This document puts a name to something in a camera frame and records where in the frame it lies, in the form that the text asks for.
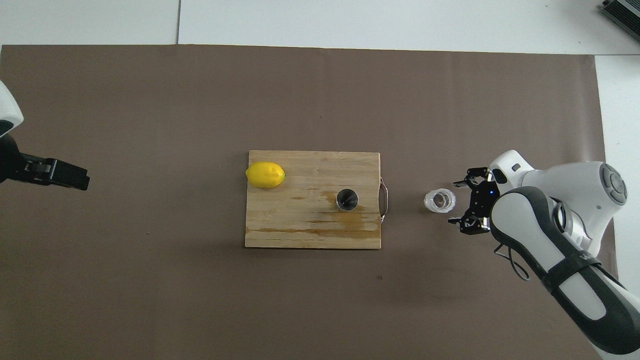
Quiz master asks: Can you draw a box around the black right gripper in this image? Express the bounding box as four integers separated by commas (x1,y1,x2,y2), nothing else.
448,167,498,236

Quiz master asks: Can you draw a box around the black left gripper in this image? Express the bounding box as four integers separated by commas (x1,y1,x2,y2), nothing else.
0,136,91,191

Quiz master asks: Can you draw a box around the clear faceted glass cup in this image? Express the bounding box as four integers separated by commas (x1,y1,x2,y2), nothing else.
423,188,457,214

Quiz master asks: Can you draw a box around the steel double jigger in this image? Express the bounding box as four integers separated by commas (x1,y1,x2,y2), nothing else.
335,188,359,212

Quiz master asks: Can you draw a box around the brown paper table mat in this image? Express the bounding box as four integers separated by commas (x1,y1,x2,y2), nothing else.
0,44,628,360

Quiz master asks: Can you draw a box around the wooden cutting board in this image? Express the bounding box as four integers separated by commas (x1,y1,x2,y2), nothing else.
245,150,389,250

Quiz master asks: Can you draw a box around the yellow lemon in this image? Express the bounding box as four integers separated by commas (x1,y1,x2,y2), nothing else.
245,161,286,189

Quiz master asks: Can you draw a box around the grey finned metal device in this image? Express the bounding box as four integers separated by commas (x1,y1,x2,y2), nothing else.
600,0,640,28

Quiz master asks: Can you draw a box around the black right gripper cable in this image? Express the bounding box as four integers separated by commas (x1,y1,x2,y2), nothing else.
494,244,531,282

